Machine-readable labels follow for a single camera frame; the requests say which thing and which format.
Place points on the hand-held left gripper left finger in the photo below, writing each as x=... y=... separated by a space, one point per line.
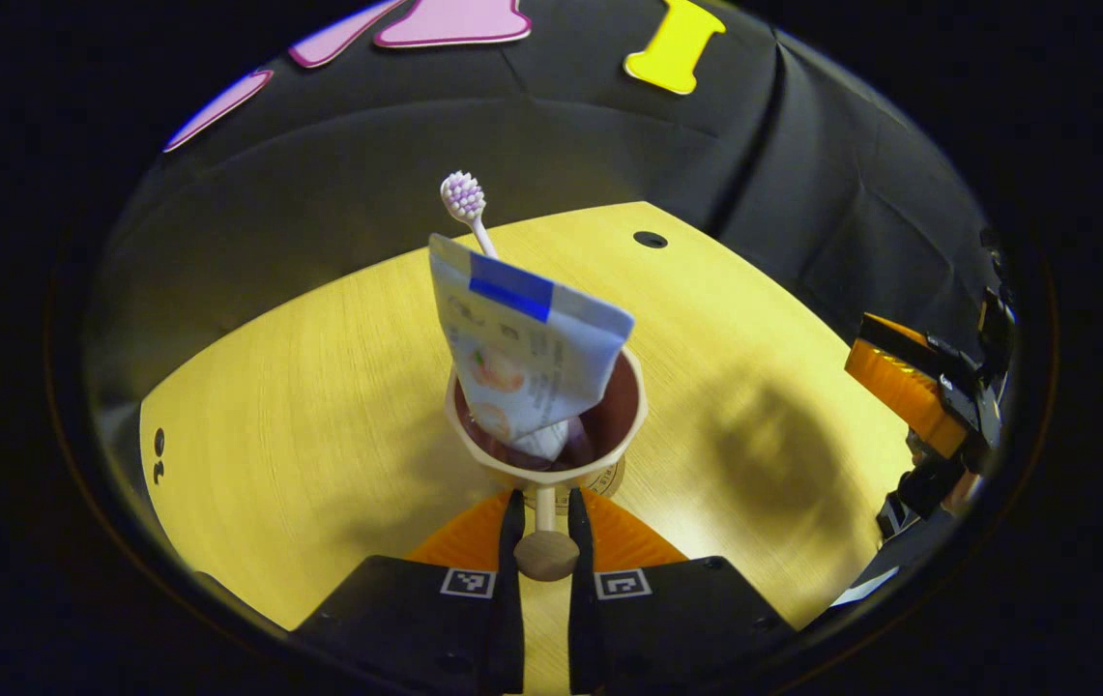
x=416 y=638

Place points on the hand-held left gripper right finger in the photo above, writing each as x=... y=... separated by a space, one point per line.
x=677 y=638

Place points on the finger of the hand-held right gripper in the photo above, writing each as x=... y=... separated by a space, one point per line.
x=899 y=387

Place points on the white toothpaste tube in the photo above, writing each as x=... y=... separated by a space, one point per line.
x=532 y=358

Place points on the pale purple toothbrush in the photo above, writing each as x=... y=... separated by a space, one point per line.
x=464 y=198

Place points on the wooden desktop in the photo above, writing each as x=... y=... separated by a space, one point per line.
x=319 y=406

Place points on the black backdrop cloth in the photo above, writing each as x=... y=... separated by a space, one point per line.
x=551 y=126

